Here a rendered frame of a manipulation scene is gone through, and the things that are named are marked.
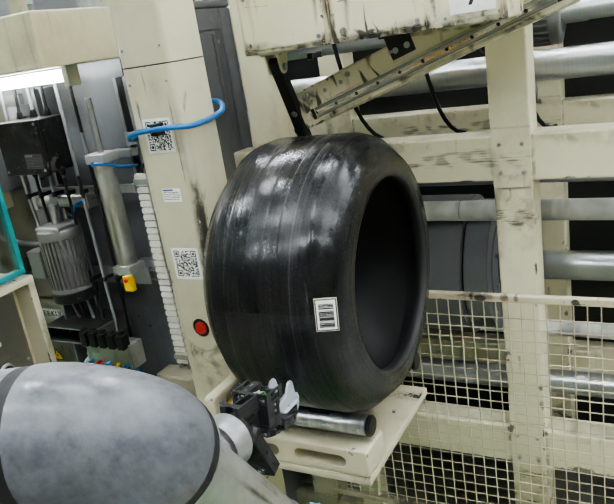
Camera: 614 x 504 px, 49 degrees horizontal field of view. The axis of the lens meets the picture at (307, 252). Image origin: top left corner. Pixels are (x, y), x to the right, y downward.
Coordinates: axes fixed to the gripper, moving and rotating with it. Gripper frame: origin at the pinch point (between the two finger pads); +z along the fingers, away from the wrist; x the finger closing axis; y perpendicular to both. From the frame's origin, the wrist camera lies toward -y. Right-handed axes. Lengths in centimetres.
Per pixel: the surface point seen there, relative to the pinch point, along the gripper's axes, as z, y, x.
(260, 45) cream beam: 36, 68, 21
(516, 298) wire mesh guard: 59, 4, -29
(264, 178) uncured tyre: 6.2, 41.2, 5.0
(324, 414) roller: 12.8, -8.9, 0.5
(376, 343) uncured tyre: 40.5, -3.1, -0.1
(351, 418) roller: 12.8, -8.9, -5.6
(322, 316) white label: -3.0, 17.9, -9.6
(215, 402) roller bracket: 8.4, -7.5, 25.0
